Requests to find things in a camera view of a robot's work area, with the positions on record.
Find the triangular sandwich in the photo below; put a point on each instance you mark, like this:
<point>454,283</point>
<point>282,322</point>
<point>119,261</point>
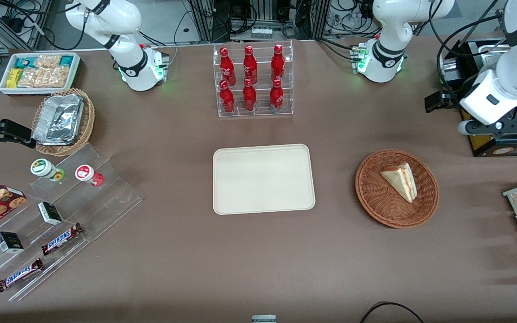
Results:
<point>400,181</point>

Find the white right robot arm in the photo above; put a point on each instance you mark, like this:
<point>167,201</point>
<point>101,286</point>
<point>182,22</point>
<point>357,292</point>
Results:
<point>106,22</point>

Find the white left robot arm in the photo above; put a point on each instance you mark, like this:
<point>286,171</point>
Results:
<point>386,27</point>

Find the light tan wicker basket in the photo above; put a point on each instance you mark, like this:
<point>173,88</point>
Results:
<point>87,121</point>

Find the round brown wicker basket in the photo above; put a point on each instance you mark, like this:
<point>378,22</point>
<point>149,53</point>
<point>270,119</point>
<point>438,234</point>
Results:
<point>375,202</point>

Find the beige rectangular tray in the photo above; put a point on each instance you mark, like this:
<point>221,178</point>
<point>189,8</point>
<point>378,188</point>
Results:
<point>263,179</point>

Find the white plastic snack bin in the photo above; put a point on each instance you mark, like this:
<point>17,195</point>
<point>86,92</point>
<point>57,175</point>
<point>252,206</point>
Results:
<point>5,89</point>

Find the steel food pan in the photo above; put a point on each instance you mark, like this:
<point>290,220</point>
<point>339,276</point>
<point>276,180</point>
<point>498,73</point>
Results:
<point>492,54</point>

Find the aluminium foil container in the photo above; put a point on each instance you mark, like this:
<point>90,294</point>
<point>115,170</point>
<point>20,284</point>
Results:
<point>59,119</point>

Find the green lid yogurt cup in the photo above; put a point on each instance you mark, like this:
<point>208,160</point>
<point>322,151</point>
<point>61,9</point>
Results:
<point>43,168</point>

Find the black hot food display machine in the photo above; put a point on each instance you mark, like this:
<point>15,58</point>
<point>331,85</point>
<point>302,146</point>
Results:
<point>483,143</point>

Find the yellow snack packet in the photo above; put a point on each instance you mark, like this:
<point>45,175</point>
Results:
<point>14,77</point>

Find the large clear cracker bag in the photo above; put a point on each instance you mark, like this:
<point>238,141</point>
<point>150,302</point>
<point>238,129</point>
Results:
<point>45,77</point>

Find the teal snack packet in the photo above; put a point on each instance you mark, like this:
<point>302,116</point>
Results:
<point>66,60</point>
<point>24,62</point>

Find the small clear cracker bag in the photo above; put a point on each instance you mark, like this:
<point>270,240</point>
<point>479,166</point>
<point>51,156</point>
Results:
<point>47,61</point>

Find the red lid yogurt cup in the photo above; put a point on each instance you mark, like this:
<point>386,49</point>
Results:
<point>85,173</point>

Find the small black carton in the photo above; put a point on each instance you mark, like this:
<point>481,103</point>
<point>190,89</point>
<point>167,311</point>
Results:
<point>9,242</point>
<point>50,213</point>

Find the clear acrylic step display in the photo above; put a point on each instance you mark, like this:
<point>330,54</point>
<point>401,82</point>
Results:
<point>106,197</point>

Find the Snickers chocolate bar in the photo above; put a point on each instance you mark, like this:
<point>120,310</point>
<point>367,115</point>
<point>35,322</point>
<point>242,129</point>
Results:
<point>61,239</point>
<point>18,276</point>

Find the red cola bottle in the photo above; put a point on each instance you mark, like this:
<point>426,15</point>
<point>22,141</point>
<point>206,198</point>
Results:
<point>276,95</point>
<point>250,65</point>
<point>227,67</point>
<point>249,96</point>
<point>278,63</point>
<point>227,98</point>

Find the clear acrylic bottle rack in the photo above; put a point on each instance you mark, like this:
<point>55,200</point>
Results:
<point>260,112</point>

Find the white power strip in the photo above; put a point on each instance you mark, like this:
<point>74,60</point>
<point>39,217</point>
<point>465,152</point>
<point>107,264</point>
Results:
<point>261,32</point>

